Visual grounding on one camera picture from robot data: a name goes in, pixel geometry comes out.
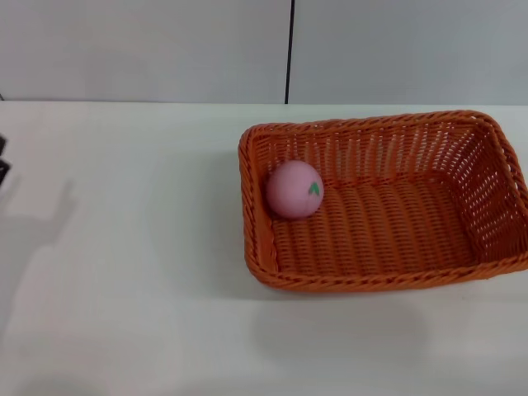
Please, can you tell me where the pink peach toy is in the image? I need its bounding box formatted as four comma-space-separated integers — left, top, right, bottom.
265, 159, 325, 219

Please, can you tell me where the orange woven plastic basket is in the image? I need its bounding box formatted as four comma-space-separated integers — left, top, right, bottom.
238, 109, 528, 294

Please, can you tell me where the black vertical wall strip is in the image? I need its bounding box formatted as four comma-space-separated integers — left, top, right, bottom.
283, 0, 297, 105

